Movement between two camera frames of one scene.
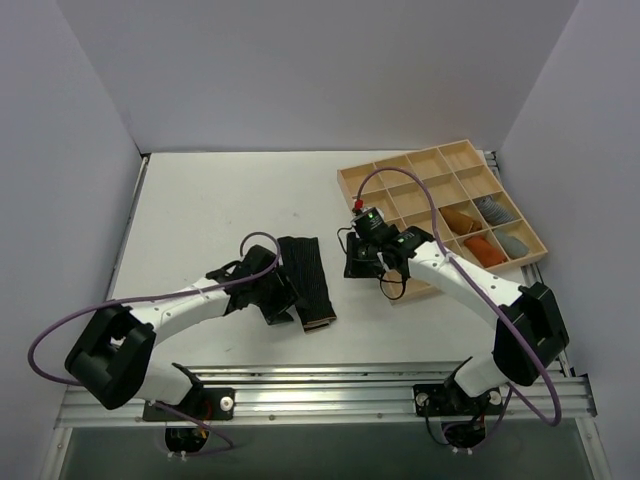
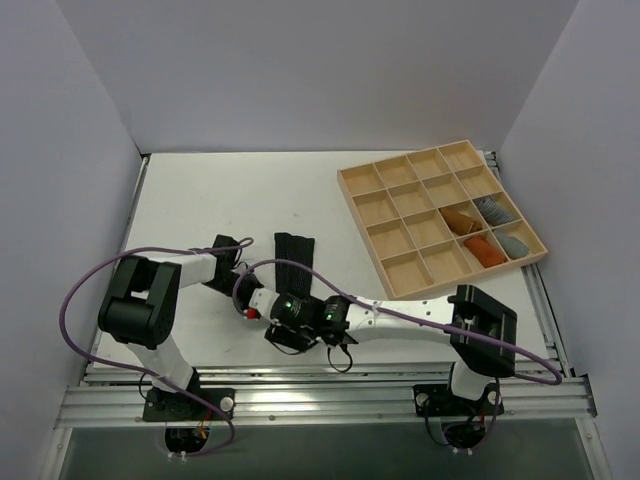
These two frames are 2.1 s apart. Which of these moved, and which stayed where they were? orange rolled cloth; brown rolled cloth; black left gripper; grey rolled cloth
Moved: black left gripper
Stayed: grey rolled cloth; brown rolled cloth; orange rolled cloth
